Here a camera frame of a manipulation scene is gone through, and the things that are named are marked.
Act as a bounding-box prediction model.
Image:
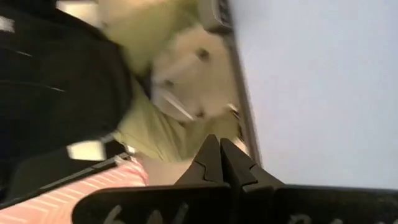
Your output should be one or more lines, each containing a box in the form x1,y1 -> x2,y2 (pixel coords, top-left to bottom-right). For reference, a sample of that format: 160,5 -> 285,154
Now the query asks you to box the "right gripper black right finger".
220,138 -> 284,191

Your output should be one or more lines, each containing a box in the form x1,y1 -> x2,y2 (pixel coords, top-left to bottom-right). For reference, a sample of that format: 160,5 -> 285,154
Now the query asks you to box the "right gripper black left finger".
175,135 -> 231,187

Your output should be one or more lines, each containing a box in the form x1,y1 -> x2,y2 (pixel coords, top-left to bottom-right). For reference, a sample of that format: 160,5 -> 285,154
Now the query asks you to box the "person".
96,0 -> 246,162

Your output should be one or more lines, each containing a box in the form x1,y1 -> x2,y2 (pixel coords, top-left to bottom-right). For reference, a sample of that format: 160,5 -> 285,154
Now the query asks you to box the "blue-grey table mat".
228,0 -> 398,190

